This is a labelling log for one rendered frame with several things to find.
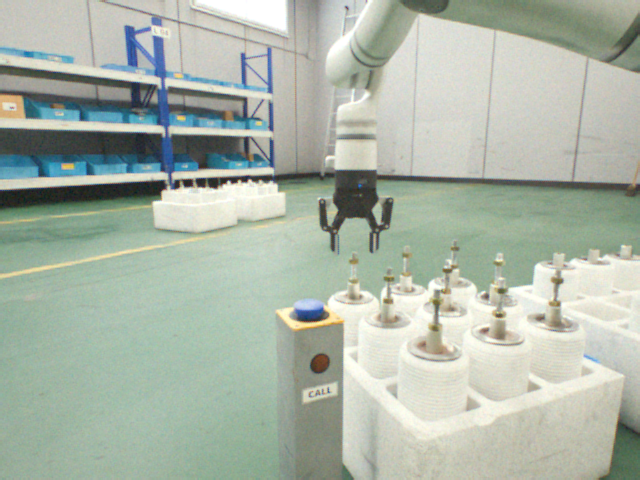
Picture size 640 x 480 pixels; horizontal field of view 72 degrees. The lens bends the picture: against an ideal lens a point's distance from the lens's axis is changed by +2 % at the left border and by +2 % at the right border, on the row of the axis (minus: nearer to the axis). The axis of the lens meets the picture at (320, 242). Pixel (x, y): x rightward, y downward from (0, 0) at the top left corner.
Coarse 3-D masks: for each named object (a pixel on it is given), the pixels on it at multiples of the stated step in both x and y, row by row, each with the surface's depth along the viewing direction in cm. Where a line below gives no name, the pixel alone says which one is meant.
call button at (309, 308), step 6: (300, 300) 58; (306, 300) 58; (312, 300) 58; (318, 300) 58; (294, 306) 56; (300, 306) 56; (306, 306) 56; (312, 306) 56; (318, 306) 56; (324, 306) 57; (300, 312) 55; (306, 312) 55; (312, 312) 55; (318, 312) 55; (306, 318) 55; (312, 318) 55
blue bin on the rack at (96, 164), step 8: (88, 160) 492; (96, 160) 499; (104, 160) 504; (112, 160) 494; (120, 160) 485; (88, 168) 460; (96, 168) 454; (104, 168) 460; (112, 168) 467; (120, 168) 474
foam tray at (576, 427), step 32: (352, 352) 76; (352, 384) 69; (384, 384) 66; (544, 384) 66; (576, 384) 66; (608, 384) 67; (352, 416) 70; (384, 416) 60; (480, 416) 58; (512, 416) 59; (544, 416) 62; (576, 416) 65; (608, 416) 69; (352, 448) 71; (384, 448) 61; (416, 448) 54; (448, 448) 55; (480, 448) 58; (512, 448) 60; (544, 448) 64; (576, 448) 67; (608, 448) 71
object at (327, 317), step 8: (280, 312) 58; (288, 312) 58; (328, 312) 58; (288, 320) 55; (296, 320) 55; (304, 320) 55; (312, 320) 55; (320, 320) 55; (328, 320) 55; (336, 320) 55; (344, 320) 55; (296, 328) 53; (304, 328) 53
